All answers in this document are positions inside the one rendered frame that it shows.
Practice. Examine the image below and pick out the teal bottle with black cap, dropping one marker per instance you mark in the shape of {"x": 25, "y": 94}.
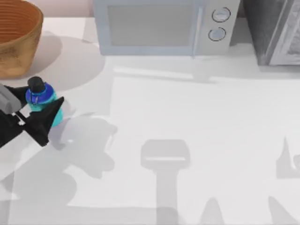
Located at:
{"x": 45, "y": 95}

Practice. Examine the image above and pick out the brown woven basket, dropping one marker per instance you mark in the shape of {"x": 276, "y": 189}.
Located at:
{"x": 16, "y": 37}

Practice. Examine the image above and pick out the microwave oven door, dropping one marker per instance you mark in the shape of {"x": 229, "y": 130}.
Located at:
{"x": 150, "y": 25}

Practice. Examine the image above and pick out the pale microwave oven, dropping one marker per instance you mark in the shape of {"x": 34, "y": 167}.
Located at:
{"x": 218, "y": 48}

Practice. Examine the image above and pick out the round microwave knob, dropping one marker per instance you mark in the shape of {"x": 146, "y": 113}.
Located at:
{"x": 217, "y": 34}
{"x": 221, "y": 14}

